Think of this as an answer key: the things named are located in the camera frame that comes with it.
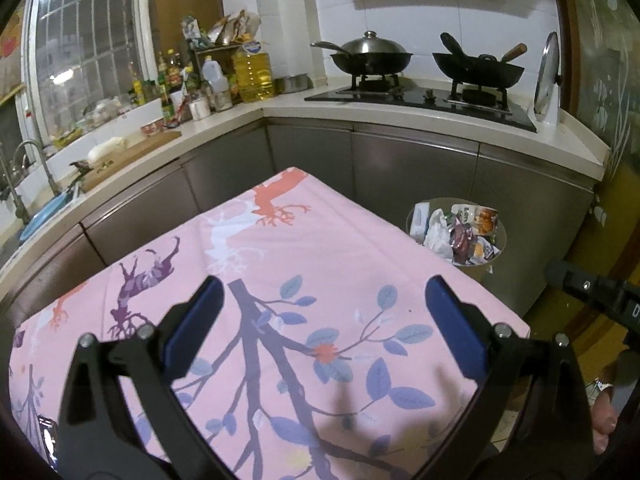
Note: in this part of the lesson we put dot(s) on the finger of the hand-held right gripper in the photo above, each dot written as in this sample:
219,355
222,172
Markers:
595,292

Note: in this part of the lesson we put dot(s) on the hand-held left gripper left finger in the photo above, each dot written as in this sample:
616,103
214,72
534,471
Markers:
197,320

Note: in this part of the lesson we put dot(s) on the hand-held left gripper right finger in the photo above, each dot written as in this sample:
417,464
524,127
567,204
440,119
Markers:
460,330

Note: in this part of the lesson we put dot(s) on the round trash bin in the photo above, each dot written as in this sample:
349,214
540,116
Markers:
475,272

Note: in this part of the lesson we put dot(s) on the silver wrapper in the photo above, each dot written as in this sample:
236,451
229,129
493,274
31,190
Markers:
486,252

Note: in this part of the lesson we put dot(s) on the dark brown snack wrapper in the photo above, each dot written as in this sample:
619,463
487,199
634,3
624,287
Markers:
461,240

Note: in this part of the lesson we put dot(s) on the person's right hand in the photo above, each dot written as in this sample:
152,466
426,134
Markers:
602,420

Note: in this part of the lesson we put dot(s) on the pink printed tablecloth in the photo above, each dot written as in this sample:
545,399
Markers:
310,240

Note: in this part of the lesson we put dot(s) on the kitchen counter with cabinets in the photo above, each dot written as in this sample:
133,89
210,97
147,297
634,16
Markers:
400,160

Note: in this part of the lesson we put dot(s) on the wooden cutting board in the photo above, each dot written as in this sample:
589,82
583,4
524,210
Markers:
145,147

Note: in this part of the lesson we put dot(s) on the blue basin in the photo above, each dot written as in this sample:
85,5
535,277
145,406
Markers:
45,212

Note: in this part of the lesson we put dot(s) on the white radish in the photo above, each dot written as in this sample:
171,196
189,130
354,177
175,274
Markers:
107,148

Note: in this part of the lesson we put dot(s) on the red white bowl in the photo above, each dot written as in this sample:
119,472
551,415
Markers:
152,128

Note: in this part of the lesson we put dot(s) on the white cup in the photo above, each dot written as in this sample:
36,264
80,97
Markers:
200,108

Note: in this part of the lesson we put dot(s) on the glass pot lid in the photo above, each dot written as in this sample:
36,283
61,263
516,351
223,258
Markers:
545,80

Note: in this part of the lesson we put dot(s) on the white plastic jug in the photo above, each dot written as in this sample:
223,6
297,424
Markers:
217,90

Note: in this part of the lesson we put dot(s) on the frosted glass door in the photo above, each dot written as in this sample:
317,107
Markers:
605,60

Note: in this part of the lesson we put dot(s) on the black gas stove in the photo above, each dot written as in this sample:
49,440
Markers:
415,97

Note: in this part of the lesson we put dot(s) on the row of sauce bottles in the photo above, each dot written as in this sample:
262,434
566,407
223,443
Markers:
167,80

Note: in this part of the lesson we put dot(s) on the steel faucet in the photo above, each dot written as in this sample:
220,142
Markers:
31,142

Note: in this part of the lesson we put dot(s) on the cooking oil bottle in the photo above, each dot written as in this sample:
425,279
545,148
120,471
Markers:
252,77

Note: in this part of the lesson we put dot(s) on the small steel bowl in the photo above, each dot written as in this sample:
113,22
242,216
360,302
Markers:
292,84

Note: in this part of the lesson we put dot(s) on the wooden shelf box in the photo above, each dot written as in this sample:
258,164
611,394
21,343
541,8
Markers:
225,55

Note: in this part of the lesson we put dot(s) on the wok with steel lid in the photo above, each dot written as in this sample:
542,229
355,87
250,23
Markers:
370,60

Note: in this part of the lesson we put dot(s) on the barred window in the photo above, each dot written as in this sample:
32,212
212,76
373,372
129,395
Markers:
85,50

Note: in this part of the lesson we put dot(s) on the pile of food packets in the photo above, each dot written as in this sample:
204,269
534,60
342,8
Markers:
235,25

